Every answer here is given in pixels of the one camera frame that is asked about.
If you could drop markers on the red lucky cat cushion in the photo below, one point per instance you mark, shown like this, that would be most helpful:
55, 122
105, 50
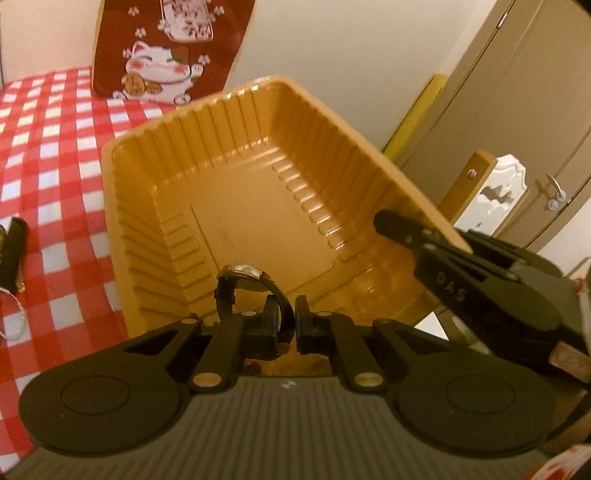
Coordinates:
157, 60

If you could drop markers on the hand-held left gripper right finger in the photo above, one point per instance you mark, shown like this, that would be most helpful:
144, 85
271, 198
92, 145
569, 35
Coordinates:
302, 325

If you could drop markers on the red white checkered tablecloth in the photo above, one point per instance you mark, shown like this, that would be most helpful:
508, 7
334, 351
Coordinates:
55, 138

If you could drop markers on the yellow board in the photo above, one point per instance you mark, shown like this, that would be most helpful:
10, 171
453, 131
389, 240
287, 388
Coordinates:
415, 115

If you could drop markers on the wooden chair frame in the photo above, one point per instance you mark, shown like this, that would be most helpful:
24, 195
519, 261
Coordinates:
466, 184

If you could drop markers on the orange ribbed plastic tray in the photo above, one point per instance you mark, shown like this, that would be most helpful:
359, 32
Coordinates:
240, 198

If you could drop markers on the beige door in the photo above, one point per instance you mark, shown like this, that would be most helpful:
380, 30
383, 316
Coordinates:
531, 92

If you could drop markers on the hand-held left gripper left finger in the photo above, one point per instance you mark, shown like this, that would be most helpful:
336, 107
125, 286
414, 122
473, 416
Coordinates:
273, 323

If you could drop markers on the black oblong object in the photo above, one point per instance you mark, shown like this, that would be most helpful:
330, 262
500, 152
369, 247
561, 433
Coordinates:
13, 249

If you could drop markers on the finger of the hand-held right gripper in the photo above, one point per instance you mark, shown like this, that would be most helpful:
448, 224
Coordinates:
443, 277

